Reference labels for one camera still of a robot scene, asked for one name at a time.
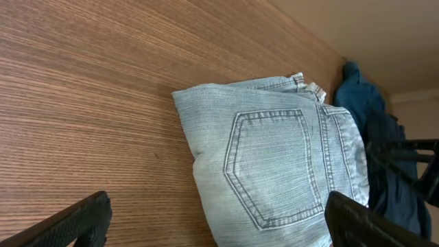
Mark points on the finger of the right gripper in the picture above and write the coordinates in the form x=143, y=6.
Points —
x=388, y=153

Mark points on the dark blue garment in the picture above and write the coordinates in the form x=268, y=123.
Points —
x=390, y=197

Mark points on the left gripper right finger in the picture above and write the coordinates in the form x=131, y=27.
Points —
x=353, y=225

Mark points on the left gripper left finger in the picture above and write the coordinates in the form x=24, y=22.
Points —
x=84, y=223

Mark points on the light blue denim shorts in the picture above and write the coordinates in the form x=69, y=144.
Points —
x=267, y=154

